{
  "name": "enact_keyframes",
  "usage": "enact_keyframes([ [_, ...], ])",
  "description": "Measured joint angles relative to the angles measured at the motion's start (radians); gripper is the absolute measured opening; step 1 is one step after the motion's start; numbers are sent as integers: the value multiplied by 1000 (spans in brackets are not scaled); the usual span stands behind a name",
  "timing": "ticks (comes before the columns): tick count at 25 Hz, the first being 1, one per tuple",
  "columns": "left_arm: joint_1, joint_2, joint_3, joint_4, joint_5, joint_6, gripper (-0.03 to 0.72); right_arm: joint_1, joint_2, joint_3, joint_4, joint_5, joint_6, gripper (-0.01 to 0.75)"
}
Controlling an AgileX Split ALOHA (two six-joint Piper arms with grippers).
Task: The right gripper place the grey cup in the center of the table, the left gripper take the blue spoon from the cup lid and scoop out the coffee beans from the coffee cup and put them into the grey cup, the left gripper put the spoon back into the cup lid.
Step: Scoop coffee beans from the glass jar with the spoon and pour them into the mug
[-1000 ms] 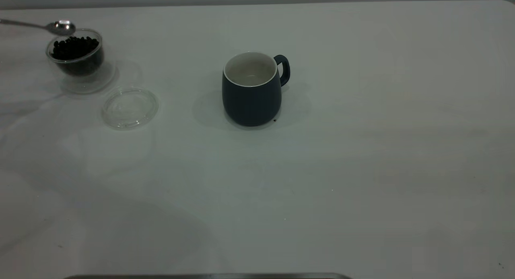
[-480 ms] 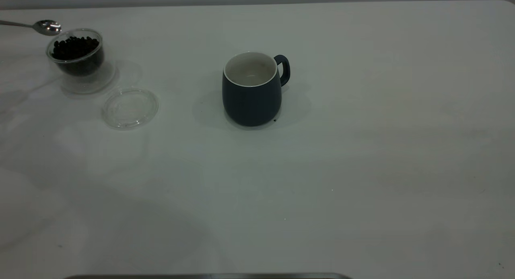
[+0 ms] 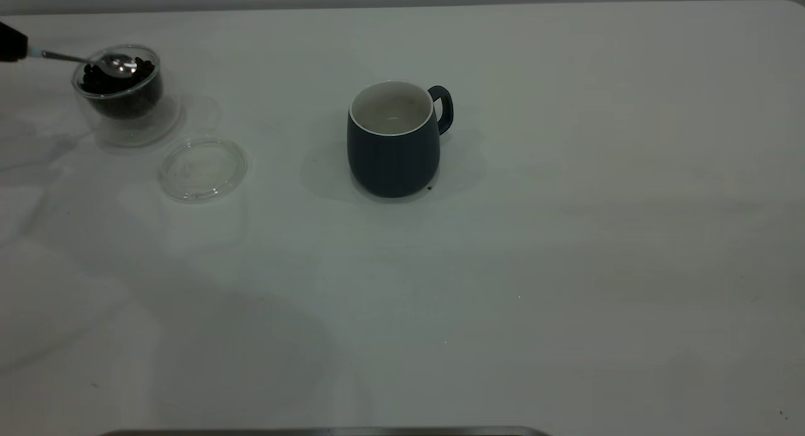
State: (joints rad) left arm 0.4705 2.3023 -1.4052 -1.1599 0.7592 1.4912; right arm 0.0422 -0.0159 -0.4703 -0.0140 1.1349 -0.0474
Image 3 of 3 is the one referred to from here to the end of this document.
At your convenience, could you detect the metal spoon light blue handle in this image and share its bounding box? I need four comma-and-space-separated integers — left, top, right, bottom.
28, 48, 138, 79

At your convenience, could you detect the dark grey ceramic mug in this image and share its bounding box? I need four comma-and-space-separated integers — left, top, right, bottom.
347, 80, 454, 199

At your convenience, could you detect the dark coffee beans pile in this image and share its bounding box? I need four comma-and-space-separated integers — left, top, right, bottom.
80, 57, 163, 120

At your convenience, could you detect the clear round glass lid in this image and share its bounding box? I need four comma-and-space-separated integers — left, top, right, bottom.
157, 137, 248, 203

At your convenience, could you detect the clear double-wall glass cup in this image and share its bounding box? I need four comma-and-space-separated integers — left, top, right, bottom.
71, 44, 182, 148

